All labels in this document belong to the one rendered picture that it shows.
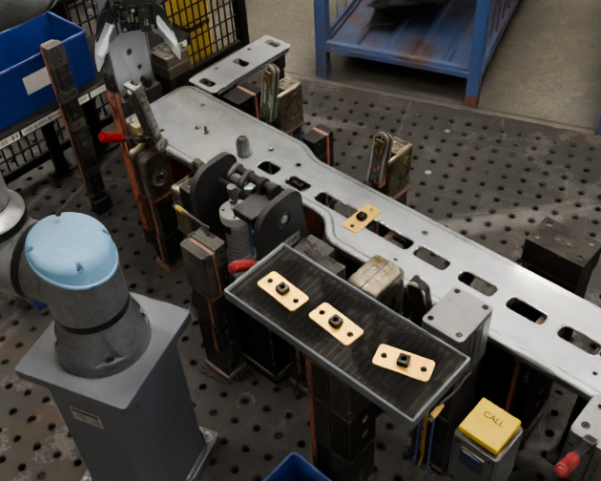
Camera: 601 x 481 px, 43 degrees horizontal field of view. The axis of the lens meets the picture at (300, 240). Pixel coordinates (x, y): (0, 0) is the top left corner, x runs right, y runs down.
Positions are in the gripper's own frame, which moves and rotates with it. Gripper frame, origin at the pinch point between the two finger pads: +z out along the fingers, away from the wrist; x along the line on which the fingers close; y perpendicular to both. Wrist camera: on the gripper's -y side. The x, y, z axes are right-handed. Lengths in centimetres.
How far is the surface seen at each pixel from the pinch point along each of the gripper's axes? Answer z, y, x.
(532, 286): 34, 48, 59
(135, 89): 8.1, -8.3, -0.7
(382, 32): 78, -192, 134
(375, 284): 28, 44, 30
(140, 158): 24.8, -10.1, -2.1
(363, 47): 77, -178, 119
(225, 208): 22.7, 19.1, 9.8
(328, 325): 22, 57, 16
